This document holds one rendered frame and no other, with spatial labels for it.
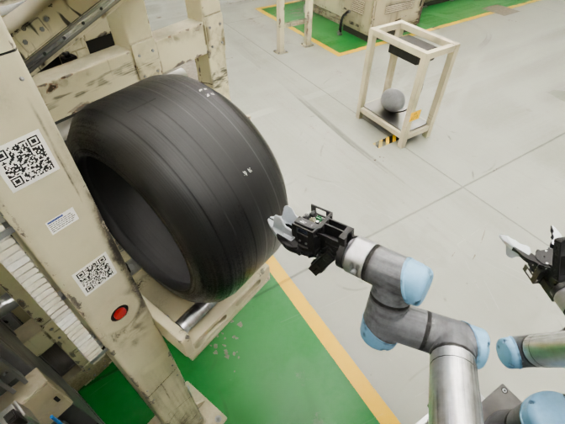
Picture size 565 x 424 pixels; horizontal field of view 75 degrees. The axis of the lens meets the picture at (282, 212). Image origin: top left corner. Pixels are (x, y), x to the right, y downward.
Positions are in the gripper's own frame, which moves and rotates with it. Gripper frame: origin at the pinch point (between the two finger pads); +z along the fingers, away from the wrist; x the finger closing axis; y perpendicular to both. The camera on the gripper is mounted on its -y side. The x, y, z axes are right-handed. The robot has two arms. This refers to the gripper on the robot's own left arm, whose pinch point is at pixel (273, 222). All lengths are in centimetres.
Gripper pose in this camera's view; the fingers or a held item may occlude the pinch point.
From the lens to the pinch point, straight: 84.1
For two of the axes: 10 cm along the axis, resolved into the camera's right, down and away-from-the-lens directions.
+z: -7.8, -3.5, 5.1
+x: -6.1, 5.7, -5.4
